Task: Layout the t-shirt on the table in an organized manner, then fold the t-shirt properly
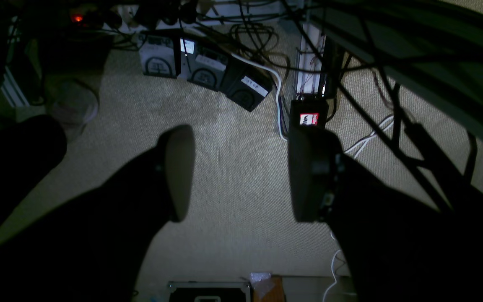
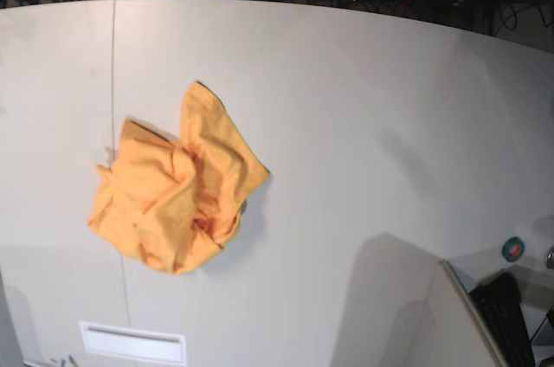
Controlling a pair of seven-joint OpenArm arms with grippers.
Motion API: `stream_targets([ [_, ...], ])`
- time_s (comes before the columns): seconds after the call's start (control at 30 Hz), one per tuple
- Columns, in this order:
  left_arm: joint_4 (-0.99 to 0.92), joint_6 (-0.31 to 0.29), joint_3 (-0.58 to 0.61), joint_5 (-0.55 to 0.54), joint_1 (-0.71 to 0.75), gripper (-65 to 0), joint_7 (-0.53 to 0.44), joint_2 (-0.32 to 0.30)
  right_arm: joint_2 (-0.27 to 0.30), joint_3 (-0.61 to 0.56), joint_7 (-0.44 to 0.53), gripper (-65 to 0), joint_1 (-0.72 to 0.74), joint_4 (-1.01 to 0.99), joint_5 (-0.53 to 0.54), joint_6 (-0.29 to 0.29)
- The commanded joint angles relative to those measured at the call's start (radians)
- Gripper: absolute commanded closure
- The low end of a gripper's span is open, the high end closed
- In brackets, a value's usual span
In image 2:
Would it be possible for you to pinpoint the orange yellow t-shirt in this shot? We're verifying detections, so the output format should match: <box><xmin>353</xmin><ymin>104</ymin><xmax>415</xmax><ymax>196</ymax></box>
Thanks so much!
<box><xmin>88</xmin><ymin>82</ymin><xmax>270</xmax><ymax>274</ymax></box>

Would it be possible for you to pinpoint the white partition panel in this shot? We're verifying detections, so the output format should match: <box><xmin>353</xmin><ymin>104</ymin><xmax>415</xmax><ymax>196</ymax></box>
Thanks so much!
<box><xmin>331</xmin><ymin>234</ymin><xmax>503</xmax><ymax>366</ymax></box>

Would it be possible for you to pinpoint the white recessed table hatch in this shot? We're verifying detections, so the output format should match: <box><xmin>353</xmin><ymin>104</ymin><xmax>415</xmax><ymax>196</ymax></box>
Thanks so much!
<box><xmin>80</xmin><ymin>321</ymin><xmax>188</xmax><ymax>366</ymax></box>

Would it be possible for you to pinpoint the green tape roll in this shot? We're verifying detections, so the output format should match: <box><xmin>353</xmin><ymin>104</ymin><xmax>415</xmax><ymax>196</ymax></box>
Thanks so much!
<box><xmin>501</xmin><ymin>236</ymin><xmax>525</xmax><ymax>263</ymax></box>

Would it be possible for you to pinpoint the black computer keyboard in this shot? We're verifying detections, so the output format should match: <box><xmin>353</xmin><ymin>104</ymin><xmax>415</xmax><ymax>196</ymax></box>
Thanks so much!
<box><xmin>470</xmin><ymin>272</ymin><xmax>536</xmax><ymax>366</ymax></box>

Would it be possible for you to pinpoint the silver round knob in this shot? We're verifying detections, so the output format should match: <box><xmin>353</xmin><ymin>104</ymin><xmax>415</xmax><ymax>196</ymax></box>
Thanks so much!
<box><xmin>544</xmin><ymin>247</ymin><xmax>554</xmax><ymax>270</ymax></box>

